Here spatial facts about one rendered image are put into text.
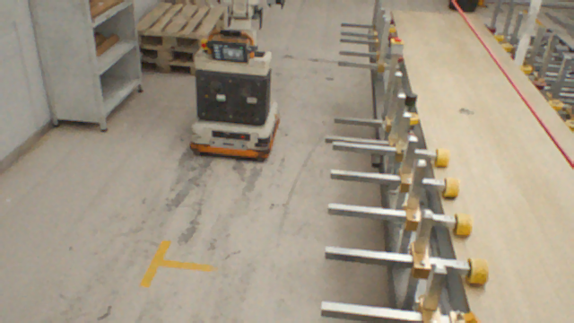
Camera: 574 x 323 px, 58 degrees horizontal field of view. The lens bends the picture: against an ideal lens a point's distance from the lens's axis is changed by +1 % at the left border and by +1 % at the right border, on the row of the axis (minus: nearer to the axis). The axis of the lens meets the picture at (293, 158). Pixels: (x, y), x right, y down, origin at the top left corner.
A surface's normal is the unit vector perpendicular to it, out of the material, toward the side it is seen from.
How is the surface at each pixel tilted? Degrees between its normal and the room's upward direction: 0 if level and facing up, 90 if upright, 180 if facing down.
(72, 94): 90
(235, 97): 90
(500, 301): 0
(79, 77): 90
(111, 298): 0
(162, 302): 0
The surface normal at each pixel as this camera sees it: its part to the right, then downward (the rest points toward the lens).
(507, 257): 0.06, -0.87
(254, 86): -0.11, 0.49
